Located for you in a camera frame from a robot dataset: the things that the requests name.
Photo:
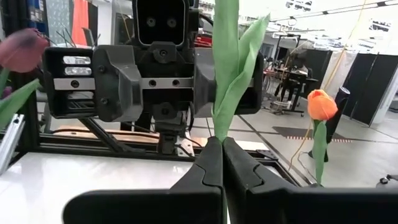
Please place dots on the orange artificial tulip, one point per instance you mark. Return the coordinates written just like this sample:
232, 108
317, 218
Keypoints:
321, 105
227, 62

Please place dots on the black mat striped edge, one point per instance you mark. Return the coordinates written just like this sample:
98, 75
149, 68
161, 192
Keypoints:
295, 132

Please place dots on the silver aluminium bar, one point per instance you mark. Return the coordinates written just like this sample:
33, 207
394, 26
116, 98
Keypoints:
11, 143

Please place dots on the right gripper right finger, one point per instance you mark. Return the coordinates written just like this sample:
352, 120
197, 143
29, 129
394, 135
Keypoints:
280, 205

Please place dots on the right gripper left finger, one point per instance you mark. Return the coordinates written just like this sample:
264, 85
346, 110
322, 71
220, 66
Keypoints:
186, 205

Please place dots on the black partition panel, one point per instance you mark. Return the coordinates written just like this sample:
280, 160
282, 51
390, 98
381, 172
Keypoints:
373, 90

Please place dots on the red hanging cloth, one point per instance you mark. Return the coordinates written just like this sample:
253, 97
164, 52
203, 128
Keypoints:
80, 21

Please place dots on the dark red artificial tulip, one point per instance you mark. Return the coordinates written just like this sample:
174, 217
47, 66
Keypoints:
21, 49

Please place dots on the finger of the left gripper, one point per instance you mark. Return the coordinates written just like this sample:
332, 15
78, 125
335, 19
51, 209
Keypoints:
205, 81
118, 81

